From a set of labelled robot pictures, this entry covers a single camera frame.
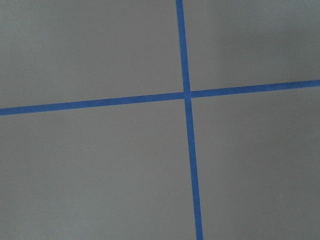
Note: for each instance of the brown paper table cover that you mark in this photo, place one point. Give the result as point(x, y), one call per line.
point(159, 119)

